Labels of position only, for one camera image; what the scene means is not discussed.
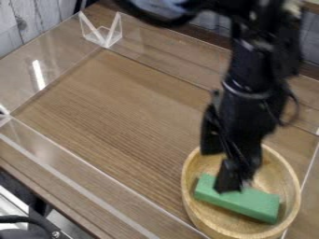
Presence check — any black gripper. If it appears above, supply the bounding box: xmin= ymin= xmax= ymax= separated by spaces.
xmin=199 ymin=89 xmax=291 ymax=194

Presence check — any round wooden bowl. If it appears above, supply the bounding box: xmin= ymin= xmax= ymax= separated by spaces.
xmin=180 ymin=146 xmax=300 ymax=239

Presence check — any green rectangular block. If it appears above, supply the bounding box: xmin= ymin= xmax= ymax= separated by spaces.
xmin=194 ymin=174 xmax=280 ymax=224

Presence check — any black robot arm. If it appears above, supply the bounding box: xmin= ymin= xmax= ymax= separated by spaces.
xmin=115 ymin=0 xmax=304 ymax=193

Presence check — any clear acrylic enclosure wall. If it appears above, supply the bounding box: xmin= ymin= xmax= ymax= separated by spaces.
xmin=0 ymin=5 xmax=319 ymax=239

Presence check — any black metal frame bracket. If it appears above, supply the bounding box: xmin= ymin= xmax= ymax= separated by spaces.
xmin=27 ymin=198 xmax=81 ymax=239

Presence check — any clear acrylic corner bracket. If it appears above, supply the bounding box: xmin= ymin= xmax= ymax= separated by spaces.
xmin=79 ymin=11 xmax=121 ymax=49

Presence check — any black cable at corner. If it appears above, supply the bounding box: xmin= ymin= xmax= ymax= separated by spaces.
xmin=0 ymin=214 xmax=40 ymax=239

